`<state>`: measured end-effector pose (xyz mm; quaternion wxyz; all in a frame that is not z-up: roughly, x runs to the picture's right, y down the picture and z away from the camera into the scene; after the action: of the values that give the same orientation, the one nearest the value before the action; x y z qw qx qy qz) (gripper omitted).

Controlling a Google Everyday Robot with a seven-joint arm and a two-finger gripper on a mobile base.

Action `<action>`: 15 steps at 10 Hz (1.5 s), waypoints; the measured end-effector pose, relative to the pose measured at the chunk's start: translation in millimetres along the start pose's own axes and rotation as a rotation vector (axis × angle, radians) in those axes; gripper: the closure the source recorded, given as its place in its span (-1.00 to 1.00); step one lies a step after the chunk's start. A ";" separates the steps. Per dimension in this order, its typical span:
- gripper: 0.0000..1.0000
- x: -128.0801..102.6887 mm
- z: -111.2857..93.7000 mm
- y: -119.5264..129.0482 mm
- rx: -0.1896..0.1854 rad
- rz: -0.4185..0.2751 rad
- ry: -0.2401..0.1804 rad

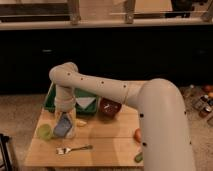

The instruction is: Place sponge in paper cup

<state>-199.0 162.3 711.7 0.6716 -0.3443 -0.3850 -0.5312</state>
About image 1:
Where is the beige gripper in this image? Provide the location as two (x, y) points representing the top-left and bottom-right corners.
(53, 109), (76, 139)

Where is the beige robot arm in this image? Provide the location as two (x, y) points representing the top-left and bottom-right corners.
(49, 62), (196, 171)

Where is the yellow sponge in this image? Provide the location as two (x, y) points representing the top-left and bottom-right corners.
(76, 119), (87, 127)

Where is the green paper cup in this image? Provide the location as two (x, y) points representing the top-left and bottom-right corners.
(36, 124), (53, 141)

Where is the silver metal fork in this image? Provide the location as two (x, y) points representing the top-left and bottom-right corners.
(56, 145), (93, 155)

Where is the white folded cloth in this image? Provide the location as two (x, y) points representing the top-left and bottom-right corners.
(76, 97), (95, 109)

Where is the green plastic bin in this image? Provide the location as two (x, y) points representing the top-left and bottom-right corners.
(44, 84), (98, 115)

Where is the wooden table board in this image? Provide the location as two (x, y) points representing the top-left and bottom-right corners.
(24, 105), (143, 167)

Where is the dark red bowl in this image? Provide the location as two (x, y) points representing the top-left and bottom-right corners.
(99, 98), (122, 118)

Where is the black stand at left edge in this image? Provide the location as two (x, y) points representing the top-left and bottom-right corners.
(0, 133), (16, 171)

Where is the orange fruit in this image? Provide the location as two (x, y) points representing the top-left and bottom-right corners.
(133, 128), (142, 143)

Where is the green vegetable piece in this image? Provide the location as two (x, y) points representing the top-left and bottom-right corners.
(134, 152), (143, 163)

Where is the wooden railing shelf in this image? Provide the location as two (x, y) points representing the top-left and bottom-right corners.
(0, 0), (213, 30)

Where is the clutter of small items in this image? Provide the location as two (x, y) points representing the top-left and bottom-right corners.
(188, 85), (213, 118)

